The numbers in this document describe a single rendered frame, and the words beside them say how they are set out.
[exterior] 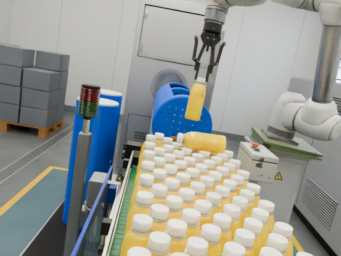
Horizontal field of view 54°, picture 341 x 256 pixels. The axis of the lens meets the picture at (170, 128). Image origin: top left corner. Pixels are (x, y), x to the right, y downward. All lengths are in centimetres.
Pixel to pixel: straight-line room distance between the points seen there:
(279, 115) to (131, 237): 144
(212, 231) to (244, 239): 6
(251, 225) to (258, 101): 625
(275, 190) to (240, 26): 515
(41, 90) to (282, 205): 379
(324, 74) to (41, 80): 394
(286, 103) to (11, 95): 404
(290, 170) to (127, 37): 525
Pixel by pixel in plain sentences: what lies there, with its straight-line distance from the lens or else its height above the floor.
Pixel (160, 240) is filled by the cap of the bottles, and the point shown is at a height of 108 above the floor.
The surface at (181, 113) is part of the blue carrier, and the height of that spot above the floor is 115.
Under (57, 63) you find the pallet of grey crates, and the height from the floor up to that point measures 104.
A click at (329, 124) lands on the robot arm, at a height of 121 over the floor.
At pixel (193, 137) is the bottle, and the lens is 122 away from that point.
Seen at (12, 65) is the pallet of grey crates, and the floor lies 94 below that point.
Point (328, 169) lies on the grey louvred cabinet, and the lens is 341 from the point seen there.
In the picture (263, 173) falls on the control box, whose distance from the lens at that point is 130.
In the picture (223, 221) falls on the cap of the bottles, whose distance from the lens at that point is 73.
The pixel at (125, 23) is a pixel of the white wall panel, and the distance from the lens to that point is 678.
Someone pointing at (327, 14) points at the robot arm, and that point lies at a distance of 173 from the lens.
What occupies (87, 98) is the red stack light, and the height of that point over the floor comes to 122.
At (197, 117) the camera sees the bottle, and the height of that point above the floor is 117.
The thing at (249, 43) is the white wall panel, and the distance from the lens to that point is 686.
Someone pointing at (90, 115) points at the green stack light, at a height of 117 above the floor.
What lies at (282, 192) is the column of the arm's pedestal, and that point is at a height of 77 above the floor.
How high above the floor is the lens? 138
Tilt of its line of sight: 11 degrees down
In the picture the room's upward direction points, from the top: 10 degrees clockwise
